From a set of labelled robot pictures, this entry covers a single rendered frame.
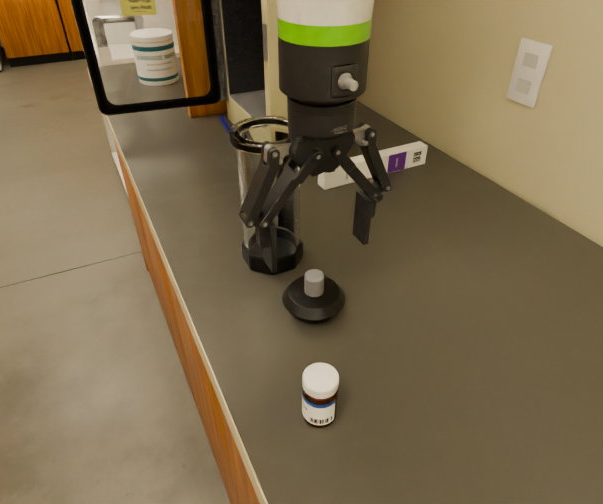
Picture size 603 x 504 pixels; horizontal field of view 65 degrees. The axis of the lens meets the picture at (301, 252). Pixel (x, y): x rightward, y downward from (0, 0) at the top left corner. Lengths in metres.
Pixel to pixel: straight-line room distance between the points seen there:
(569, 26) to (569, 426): 0.66
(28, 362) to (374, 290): 1.63
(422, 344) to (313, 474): 0.24
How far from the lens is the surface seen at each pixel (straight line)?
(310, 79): 0.48
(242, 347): 0.66
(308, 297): 0.67
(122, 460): 1.73
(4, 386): 2.10
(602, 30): 0.97
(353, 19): 0.48
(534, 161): 1.07
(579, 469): 0.63
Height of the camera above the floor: 1.43
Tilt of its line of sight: 37 degrees down
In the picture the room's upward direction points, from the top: straight up
